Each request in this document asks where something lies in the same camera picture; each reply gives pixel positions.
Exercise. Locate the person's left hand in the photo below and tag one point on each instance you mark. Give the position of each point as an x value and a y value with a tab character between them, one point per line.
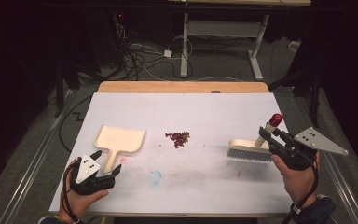
80	203

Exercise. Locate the white table sheet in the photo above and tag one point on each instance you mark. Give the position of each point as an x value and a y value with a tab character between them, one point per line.
183	112

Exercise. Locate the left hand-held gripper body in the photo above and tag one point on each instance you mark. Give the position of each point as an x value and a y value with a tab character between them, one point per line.
88	186

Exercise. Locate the wooden table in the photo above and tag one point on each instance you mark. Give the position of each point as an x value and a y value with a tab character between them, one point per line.
183	87

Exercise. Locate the cream plastic dustpan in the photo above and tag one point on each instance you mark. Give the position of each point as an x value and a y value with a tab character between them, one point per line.
119	138

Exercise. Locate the white metal frame desk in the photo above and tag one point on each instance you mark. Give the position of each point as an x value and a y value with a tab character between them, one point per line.
223	28

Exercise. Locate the pile of red beans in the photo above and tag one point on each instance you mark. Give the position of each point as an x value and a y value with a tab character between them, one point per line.
180	138

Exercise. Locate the black stand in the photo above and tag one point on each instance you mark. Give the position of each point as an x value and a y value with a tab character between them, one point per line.
314	93

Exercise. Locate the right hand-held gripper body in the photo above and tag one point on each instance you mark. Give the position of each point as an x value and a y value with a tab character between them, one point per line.
295	152

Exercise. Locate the white power adapter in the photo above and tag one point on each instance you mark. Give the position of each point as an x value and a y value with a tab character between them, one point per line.
167	53

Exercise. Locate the small white box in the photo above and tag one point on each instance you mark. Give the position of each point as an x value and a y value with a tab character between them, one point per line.
294	46

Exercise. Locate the person's right hand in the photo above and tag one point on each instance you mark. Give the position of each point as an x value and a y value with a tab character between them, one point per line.
300	183

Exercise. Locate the metal floor rail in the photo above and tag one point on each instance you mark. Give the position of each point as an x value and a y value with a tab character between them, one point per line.
34	168
345	186

